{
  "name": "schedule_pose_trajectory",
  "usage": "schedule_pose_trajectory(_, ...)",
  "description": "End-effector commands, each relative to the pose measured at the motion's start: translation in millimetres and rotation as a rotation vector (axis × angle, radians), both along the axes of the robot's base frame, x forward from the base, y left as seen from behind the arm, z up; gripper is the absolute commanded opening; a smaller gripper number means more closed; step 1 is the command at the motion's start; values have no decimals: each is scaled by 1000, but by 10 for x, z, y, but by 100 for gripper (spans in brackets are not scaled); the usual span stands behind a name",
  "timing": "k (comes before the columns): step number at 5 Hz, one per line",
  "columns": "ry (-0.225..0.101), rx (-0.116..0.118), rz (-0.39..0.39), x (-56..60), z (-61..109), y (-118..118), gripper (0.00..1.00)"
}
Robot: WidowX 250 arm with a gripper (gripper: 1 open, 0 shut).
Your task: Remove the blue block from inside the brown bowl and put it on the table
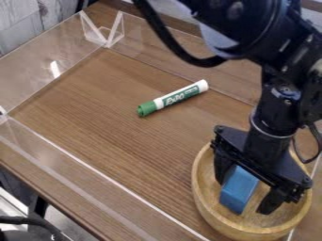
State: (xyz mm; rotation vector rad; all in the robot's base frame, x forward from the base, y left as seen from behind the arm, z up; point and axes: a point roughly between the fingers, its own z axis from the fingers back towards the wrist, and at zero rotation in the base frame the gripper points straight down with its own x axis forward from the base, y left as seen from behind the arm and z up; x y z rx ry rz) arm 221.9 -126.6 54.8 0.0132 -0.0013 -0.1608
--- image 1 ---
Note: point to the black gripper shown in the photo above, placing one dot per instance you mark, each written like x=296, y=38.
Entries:
x=264, y=155

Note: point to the blue rectangular block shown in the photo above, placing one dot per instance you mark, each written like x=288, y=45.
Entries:
x=238, y=189

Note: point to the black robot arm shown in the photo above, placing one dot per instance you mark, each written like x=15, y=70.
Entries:
x=266, y=32

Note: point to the brown wooden bowl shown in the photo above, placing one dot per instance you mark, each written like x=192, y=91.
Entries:
x=250, y=226

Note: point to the green Expo marker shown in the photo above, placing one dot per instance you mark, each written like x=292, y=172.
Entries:
x=173, y=98

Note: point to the black table leg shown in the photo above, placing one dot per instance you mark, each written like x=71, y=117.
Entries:
x=41, y=206

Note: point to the clear acrylic corner bracket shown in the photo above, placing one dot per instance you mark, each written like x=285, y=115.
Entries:
x=103, y=36

